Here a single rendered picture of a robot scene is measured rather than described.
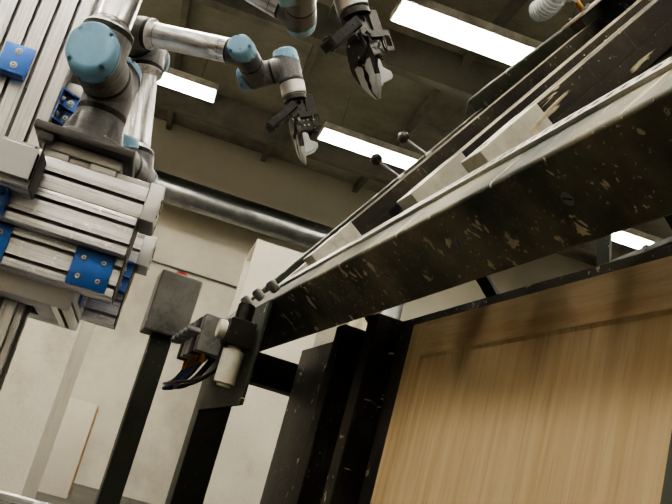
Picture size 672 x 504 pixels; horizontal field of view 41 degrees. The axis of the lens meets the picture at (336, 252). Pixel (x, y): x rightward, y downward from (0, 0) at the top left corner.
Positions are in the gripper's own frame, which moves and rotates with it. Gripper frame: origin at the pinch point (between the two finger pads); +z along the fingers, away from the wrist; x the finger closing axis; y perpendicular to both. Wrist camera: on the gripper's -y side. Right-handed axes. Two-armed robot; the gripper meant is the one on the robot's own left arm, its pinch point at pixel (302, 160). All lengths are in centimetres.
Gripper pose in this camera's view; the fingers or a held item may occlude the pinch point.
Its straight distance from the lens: 268.7
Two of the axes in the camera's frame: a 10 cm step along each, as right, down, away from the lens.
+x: -2.0, 2.2, 9.5
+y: 9.6, -1.7, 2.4
